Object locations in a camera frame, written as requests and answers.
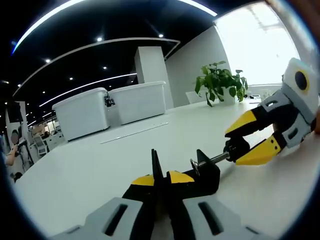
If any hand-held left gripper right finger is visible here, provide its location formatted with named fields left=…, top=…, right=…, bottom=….
left=166, top=170, right=270, bottom=240

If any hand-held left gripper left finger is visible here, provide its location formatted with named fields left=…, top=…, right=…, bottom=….
left=49, top=174, right=157, bottom=240

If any black fixed fixture clamp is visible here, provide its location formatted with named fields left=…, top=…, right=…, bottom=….
left=150, top=138, right=251, bottom=198

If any white flat desk strip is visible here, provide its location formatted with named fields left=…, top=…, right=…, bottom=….
left=99, top=121, right=169, bottom=145

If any person's right hand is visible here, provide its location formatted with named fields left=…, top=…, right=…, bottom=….
left=310, top=106, right=320, bottom=136

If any potted green plant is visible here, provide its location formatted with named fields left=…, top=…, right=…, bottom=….
left=194, top=60, right=249, bottom=108

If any white chair back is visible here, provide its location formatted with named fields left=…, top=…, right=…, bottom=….
left=185, top=90, right=203, bottom=105

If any wide window with blinds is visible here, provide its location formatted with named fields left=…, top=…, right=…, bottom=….
left=213, top=2, right=301, bottom=87

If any white office chair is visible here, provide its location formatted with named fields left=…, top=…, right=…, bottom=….
left=33, top=136, right=50, bottom=157

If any large white storage bin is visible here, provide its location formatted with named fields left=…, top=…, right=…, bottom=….
left=51, top=87, right=111, bottom=143

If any small white storage bin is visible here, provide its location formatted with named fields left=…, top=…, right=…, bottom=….
left=108, top=80, right=167, bottom=126

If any black display on white column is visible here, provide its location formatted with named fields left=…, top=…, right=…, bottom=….
left=6, top=99, right=23, bottom=123

